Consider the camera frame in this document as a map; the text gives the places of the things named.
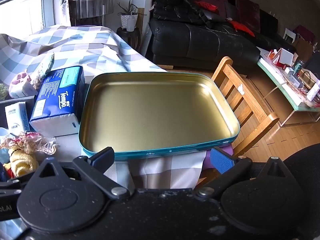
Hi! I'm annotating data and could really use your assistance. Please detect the red gift box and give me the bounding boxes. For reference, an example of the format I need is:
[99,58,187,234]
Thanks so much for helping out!
[269,51,280,65]

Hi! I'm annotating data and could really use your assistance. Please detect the dark red gift bag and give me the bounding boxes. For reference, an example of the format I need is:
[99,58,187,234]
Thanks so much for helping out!
[294,25,315,43]

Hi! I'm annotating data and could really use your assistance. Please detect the patterned curtain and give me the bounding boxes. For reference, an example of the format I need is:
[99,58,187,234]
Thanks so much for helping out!
[54,0,75,27]

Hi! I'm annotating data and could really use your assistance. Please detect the round metal side table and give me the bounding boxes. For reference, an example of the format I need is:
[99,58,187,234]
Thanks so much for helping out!
[69,0,118,25]

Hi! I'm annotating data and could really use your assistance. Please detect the black leather sofa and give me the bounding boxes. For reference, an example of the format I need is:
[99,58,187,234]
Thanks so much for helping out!
[149,0,298,64]

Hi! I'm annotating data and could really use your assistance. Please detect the small white packet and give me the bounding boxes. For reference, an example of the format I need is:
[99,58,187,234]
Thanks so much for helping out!
[10,81,38,98]

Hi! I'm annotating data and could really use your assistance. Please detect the wicker basket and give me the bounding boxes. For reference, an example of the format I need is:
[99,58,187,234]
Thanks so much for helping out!
[299,70,317,89]

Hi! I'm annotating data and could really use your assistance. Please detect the window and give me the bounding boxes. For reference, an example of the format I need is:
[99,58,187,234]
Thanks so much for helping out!
[0,0,54,37]

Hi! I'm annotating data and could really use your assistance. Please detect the crinkly beige wrapper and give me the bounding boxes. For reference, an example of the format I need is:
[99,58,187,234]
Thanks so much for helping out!
[0,131,60,155]

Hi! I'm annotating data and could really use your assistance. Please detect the red cushion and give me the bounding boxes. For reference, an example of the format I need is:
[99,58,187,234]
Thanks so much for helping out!
[229,20,255,37]
[195,1,220,14]

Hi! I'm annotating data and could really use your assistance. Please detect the white cup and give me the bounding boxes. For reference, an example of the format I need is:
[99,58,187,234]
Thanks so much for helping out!
[126,17,137,32]

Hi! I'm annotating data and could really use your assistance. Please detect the yellow towel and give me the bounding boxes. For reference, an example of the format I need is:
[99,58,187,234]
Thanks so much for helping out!
[9,148,39,179]

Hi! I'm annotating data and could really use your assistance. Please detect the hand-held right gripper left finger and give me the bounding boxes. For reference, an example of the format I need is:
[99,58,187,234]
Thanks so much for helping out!
[32,147,130,198]

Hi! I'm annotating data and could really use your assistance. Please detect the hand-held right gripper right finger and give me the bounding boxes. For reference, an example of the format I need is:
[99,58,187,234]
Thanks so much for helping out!
[194,147,294,200]

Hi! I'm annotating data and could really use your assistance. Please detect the white box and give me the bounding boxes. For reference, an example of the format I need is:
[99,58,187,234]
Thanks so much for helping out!
[275,48,294,65]

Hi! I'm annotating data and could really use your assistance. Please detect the small white carton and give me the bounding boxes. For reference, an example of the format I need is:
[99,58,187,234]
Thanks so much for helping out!
[287,76,303,88]

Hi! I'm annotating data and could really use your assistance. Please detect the white bottle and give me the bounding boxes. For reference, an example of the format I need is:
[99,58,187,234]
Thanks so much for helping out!
[306,79,320,102]

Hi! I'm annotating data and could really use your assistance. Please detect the leaning glass panel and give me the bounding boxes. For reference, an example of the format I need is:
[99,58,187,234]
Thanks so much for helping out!
[140,22,153,55]

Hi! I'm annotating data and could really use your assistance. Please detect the brown paper bag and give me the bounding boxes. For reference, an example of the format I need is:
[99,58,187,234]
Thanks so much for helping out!
[292,38,314,63]

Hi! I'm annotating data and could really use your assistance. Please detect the black quilted jacket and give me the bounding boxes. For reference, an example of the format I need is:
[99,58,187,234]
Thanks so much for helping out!
[150,0,218,28]

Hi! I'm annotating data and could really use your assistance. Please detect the checkered tablecloth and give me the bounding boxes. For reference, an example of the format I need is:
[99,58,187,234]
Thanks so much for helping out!
[0,24,208,189]

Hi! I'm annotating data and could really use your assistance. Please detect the glass coffee table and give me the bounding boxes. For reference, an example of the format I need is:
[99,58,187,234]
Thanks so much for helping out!
[257,52,320,127]

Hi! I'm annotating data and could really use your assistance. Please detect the wooden chair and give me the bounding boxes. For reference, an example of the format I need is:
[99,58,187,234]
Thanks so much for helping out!
[211,56,280,157]

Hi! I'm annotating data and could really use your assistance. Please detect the blue tissue pack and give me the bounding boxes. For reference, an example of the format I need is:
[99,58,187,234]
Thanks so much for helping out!
[29,65,84,137]

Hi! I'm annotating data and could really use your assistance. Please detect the potted plant white pot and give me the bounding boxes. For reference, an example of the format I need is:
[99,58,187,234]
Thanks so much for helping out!
[117,0,147,29]

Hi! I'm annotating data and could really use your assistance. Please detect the white tissue pack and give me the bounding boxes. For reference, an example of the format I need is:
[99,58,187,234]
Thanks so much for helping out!
[5,102,31,136]

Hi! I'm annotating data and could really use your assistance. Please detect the dark round wooden stool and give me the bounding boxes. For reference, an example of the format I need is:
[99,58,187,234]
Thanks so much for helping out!
[116,27,142,52]

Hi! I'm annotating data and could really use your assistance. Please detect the pink soft hat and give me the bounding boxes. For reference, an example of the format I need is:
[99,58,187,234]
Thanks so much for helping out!
[9,71,33,87]

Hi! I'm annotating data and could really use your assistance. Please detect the gold metal tray teal rim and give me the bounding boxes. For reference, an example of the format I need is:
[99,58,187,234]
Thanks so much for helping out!
[79,72,240,160]

